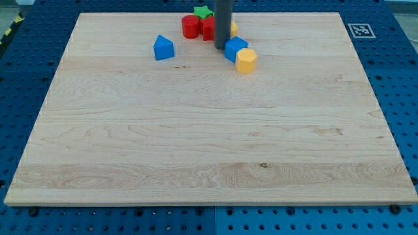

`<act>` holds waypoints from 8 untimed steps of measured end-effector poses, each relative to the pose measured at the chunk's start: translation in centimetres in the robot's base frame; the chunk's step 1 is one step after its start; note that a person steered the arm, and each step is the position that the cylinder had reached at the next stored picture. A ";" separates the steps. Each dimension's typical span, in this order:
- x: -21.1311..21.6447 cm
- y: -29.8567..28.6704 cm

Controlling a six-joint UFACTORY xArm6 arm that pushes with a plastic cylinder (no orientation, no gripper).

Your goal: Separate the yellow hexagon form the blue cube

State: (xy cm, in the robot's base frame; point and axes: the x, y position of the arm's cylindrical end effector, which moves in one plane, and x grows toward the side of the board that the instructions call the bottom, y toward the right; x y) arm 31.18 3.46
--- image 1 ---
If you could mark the yellow hexagon block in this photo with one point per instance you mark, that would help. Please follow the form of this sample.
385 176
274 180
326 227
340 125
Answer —
246 60

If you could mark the blue triangular prism block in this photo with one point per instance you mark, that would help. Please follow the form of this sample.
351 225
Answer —
163 48

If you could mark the blue cube block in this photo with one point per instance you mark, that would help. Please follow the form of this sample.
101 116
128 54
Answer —
232 47

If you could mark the black bolt front right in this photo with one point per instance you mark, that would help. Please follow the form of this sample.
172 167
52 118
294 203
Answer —
395 209

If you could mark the green star block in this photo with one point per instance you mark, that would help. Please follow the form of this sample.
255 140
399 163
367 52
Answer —
202 12

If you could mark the red angular block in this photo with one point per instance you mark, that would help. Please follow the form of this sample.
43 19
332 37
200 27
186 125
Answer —
207 28

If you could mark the black bolt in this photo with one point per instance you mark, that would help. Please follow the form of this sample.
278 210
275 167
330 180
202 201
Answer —
33 211
395 209

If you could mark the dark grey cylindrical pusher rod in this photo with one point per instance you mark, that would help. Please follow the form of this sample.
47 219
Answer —
222 32

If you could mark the light wooden board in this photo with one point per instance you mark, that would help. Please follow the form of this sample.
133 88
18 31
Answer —
119 128

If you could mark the yellow block behind rod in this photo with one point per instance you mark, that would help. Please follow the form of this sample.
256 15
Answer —
234 29

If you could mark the red cylinder block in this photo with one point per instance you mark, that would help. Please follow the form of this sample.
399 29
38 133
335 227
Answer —
190 26

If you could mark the black bolt front left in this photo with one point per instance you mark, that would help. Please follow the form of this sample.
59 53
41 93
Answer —
33 211

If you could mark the white fiducial marker tag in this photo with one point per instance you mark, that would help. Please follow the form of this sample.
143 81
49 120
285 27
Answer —
361 31

